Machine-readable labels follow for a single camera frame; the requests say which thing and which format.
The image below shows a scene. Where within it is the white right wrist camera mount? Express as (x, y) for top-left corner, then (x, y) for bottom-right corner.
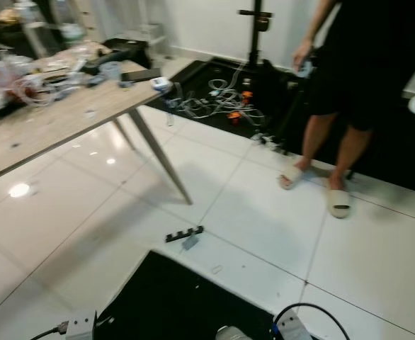
(271, 312), (307, 340)

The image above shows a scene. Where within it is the black bag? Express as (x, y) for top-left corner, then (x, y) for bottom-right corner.
(84, 39), (152, 72)

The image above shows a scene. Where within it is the clear plastic bag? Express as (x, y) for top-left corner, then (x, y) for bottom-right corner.
(0, 55), (56, 114)

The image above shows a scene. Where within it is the person in black clothes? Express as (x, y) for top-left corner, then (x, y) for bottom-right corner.
(278, 0), (415, 213)

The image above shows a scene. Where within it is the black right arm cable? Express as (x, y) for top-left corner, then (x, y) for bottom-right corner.
(271, 302), (351, 340)

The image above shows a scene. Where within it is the white wire shelf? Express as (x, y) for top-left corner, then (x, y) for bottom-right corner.
(94, 0), (169, 61)

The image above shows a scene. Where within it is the black floor mat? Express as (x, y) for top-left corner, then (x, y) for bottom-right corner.
(151, 59), (415, 196)
(94, 250), (304, 340)

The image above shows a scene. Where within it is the white and blue device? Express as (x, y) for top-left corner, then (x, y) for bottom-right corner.
(151, 76), (174, 94)

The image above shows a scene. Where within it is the tangle of white cables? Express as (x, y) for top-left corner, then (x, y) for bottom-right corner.
(169, 76), (261, 125)

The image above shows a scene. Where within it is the flat black box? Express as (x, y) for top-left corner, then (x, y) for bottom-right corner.
(121, 68), (164, 84)

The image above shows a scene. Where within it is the beige slipper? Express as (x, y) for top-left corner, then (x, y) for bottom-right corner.
(326, 188), (353, 219)
(278, 164), (306, 191)

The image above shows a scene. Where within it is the black tripod stand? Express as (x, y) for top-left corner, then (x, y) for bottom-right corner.
(238, 0), (273, 68)

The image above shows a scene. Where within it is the light wooden table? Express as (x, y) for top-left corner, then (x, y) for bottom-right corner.
(0, 60), (194, 206)

